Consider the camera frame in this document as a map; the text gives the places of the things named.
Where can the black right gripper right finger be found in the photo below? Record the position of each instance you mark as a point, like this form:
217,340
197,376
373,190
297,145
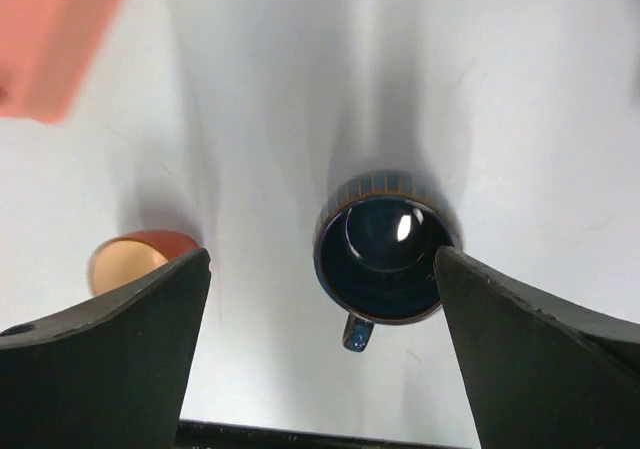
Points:
539,371

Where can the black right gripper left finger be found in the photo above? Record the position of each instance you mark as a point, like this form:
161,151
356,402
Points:
110,372

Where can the small orange mug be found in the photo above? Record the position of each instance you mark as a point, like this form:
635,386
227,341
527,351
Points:
124,259

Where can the dark blue mug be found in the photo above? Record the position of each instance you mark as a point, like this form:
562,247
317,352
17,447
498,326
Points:
374,250

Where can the salmon plastic tray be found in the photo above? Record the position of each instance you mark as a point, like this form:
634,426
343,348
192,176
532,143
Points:
46,49

